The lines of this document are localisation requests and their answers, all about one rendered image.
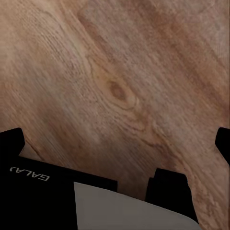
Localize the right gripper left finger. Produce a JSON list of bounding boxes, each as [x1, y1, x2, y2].
[[0, 127, 25, 185]]

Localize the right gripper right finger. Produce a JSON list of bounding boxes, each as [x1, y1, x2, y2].
[[215, 127, 230, 166]]

